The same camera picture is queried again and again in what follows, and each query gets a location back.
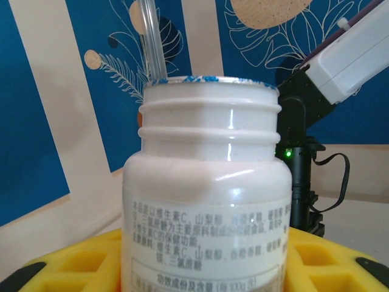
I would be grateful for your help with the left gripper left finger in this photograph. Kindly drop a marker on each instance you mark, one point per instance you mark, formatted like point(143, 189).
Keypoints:
point(85, 264)

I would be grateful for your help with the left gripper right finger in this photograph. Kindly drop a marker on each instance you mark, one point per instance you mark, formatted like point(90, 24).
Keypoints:
point(334, 267)

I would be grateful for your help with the white pill bottle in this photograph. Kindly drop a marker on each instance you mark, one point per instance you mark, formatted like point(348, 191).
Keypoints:
point(206, 182)

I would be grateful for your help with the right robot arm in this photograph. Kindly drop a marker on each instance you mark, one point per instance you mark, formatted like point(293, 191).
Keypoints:
point(349, 61)

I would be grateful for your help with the aluminium frame post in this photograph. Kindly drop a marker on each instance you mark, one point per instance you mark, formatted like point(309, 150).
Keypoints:
point(152, 39)

